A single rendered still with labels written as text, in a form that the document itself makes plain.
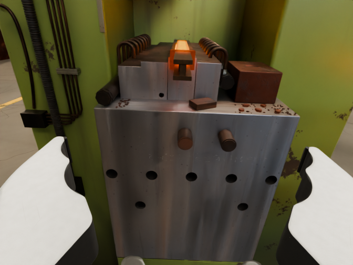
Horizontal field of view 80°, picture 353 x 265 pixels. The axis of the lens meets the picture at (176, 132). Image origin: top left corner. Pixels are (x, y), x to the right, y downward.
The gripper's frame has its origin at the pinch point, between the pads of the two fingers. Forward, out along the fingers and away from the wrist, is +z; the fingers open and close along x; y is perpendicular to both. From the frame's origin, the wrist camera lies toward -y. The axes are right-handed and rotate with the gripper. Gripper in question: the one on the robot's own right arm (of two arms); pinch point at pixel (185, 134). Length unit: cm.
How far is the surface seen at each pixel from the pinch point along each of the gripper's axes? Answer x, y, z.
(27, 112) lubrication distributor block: -42, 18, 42
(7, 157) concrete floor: -140, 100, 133
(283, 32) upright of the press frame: 24, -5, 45
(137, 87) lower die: -8.7, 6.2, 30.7
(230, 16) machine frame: 18, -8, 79
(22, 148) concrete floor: -138, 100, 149
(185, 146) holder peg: 1.2, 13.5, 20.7
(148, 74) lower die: -6.4, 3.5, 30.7
